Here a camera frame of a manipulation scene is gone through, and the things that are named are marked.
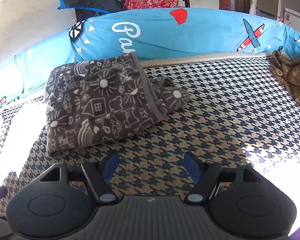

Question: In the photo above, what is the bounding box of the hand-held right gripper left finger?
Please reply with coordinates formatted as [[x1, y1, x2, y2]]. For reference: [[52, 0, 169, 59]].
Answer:
[[40, 149, 120, 204]]

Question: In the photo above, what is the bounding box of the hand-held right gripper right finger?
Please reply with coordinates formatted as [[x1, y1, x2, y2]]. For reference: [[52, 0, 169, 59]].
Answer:
[[183, 152, 265, 204]]

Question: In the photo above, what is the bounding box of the grey doodle-print fleece jacket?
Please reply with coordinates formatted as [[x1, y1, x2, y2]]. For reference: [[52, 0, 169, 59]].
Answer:
[[44, 52, 190, 158]]

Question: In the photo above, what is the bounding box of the brown patterned blanket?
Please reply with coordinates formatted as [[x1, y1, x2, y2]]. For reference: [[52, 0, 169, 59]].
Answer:
[[269, 50, 300, 118]]

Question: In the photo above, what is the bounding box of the blue printed sofa cushion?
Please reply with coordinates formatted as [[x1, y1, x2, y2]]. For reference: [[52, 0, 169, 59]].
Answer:
[[0, 7, 300, 113]]

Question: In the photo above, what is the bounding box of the white chest freezer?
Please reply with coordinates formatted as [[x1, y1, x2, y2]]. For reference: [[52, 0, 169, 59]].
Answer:
[[282, 7, 300, 34]]

